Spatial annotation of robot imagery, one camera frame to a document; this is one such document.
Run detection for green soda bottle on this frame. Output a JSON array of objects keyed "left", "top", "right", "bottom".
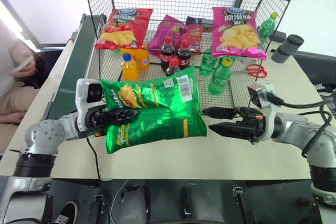
[
  {"left": 198, "top": 47, "right": 219, "bottom": 76},
  {"left": 207, "top": 57, "right": 235, "bottom": 96},
  {"left": 258, "top": 12, "right": 279, "bottom": 45}
]

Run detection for thin white cable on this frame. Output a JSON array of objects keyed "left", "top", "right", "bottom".
[{"left": 109, "top": 179, "right": 130, "bottom": 224}]

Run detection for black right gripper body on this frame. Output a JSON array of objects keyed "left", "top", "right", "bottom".
[{"left": 235, "top": 106, "right": 267, "bottom": 144}]

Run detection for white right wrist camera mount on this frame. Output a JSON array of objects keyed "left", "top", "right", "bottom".
[{"left": 247, "top": 82, "right": 280, "bottom": 142}]

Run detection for black device with spring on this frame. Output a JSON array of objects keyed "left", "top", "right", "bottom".
[{"left": 313, "top": 81, "right": 336, "bottom": 94}]

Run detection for dark purple snack packet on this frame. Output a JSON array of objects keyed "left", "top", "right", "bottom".
[{"left": 185, "top": 16, "right": 214, "bottom": 26}]

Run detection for green conveyor belt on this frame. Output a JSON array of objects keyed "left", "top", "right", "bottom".
[{"left": 46, "top": 13, "right": 112, "bottom": 120}]

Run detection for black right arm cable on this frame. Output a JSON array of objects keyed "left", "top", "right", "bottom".
[{"left": 267, "top": 92, "right": 335, "bottom": 158}]

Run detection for green chip bag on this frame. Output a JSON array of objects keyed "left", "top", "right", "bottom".
[{"left": 99, "top": 65, "right": 208, "bottom": 155}]

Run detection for person in white shirt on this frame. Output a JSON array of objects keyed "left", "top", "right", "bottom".
[{"left": 0, "top": 19, "right": 53, "bottom": 154}]

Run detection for dark grey cylinder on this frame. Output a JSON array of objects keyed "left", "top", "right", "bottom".
[{"left": 271, "top": 34, "right": 305, "bottom": 63}]

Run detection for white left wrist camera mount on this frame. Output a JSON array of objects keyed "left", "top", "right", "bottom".
[{"left": 76, "top": 78, "right": 104, "bottom": 133}]

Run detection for small red snack bag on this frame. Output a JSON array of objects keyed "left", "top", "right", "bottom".
[{"left": 181, "top": 24, "right": 206, "bottom": 53}]

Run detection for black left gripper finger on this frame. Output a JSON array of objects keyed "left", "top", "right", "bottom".
[{"left": 103, "top": 108, "right": 140, "bottom": 126}]

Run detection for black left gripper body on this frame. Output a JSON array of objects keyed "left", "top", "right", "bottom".
[{"left": 84, "top": 104, "right": 110, "bottom": 138}]

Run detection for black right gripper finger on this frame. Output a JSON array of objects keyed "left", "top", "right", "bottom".
[
  {"left": 202, "top": 106, "right": 241, "bottom": 120},
  {"left": 208, "top": 121, "right": 249, "bottom": 140}
]

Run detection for white phone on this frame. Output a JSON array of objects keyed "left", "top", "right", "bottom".
[{"left": 12, "top": 56, "right": 35, "bottom": 73}]

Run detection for orange juice bottle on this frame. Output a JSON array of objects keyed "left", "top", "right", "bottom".
[
  {"left": 132, "top": 49, "right": 151, "bottom": 71},
  {"left": 120, "top": 52, "right": 140, "bottom": 82}
]

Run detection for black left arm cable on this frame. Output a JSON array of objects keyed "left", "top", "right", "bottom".
[{"left": 78, "top": 129, "right": 113, "bottom": 224}]

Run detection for person's bare hand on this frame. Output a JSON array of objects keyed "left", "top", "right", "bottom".
[{"left": 9, "top": 55, "right": 37, "bottom": 78}]

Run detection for red chip bag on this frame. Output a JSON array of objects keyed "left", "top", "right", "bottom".
[{"left": 94, "top": 8, "right": 154, "bottom": 50}]

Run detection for black sneaker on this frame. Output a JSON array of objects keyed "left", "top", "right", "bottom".
[{"left": 51, "top": 200, "right": 79, "bottom": 224}]

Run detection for dark rounded shape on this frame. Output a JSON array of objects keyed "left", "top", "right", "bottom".
[{"left": 120, "top": 184, "right": 151, "bottom": 224}]

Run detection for magenta snack bag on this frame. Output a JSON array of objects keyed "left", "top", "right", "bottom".
[{"left": 147, "top": 15, "right": 190, "bottom": 50}]

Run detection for pink chip bag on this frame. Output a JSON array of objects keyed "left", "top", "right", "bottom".
[{"left": 211, "top": 6, "right": 268, "bottom": 60}]

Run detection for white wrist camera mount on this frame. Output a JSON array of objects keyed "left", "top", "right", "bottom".
[
  {"left": 247, "top": 82, "right": 280, "bottom": 142},
  {"left": 76, "top": 78, "right": 104, "bottom": 133}
]

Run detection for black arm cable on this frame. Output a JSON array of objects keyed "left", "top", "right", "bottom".
[
  {"left": 78, "top": 129, "right": 113, "bottom": 224},
  {"left": 267, "top": 92, "right": 335, "bottom": 158}
]

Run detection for red scissors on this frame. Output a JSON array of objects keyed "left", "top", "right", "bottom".
[{"left": 246, "top": 63, "right": 269, "bottom": 79}]

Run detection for cola bottle red cap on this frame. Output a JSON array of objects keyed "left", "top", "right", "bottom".
[
  {"left": 164, "top": 58, "right": 182, "bottom": 78},
  {"left": 176, "top": 40, "right": 193, "bottom": 70},
  {"left": 160, "top": 36, "right": 177, "bottom": 70}
]

